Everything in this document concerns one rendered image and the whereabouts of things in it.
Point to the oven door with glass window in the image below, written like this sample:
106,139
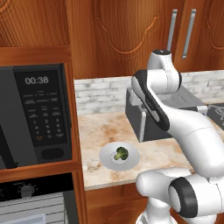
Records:
23,219

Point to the green broccoli floret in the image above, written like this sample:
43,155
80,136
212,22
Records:
121,153

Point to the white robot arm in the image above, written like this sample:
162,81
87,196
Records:
198,137

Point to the carved wooden wall cupboard door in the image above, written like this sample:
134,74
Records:
32,20
122,32
208,32

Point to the grey oven knob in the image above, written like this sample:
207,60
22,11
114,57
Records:
27,191

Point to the grey round plate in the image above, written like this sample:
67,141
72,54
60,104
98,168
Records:
106,159

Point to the wooden base cupboard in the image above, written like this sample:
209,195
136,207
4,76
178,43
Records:
113,205

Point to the black microwave oven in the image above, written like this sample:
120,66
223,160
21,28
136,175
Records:
43,116

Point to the tall wooden appliance cabinet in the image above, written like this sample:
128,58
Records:
38,54

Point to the dark grey hob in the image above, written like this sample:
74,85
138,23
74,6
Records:
217,115

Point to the black built-in oven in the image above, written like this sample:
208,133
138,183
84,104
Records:
43,182

